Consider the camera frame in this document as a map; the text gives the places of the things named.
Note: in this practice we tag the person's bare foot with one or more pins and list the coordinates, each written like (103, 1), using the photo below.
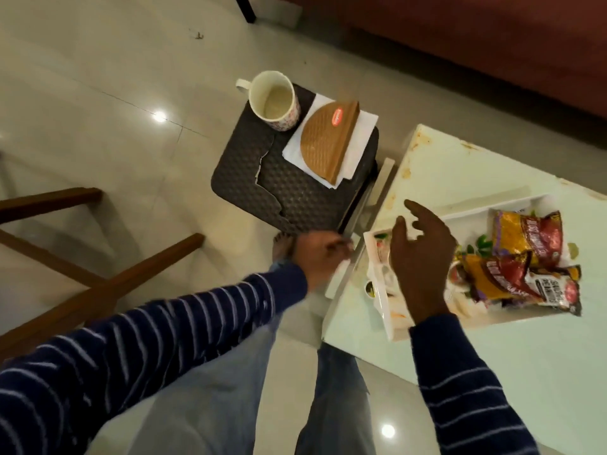
(283, 246)

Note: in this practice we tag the yellow and maroon snack packet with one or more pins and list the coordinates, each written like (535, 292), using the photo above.
(500, 277)
(529, 234)

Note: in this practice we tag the white paper napkin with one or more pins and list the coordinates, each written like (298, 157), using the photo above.
(353, 137)

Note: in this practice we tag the brown semicircular napkin holder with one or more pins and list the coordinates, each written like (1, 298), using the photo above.
(327, 139)

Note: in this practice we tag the person's right hand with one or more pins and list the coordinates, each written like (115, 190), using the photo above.
(424, 270)

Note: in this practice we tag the red-brown sofa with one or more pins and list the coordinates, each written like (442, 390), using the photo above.
(474, 47)

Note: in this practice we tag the person's right thumb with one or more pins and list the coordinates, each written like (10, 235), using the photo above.
(398, 234)

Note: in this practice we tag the maroon white label snack packet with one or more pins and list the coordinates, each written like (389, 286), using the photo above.
(557, 291)

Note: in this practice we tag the dark furniture leg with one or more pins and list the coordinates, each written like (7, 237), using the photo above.
(245, 7)

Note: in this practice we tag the white floral print cup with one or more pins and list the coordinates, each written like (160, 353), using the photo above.
(276, 101)

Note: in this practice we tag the brown wooden chair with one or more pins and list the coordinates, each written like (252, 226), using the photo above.
(71, 298)

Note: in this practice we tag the dark woven plastic stool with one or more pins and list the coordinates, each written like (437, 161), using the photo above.
(284, 184)

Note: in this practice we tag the person's left fingers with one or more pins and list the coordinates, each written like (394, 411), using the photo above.
(340, 250)

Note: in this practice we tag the person's right forearm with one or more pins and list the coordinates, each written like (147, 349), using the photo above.
(462, 388)

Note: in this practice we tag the person's blue jeans legs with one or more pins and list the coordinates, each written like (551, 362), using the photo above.
(227, 388)

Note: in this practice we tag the person's left hand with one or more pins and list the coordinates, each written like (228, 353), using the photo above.
(318, 258)

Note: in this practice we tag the person's left forearm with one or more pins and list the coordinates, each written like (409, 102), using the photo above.
(142, 350)

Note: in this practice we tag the white rectangular tray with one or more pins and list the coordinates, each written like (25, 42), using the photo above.
(469, 220)

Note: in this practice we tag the green leaves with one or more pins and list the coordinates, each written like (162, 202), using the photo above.
(481, 245)

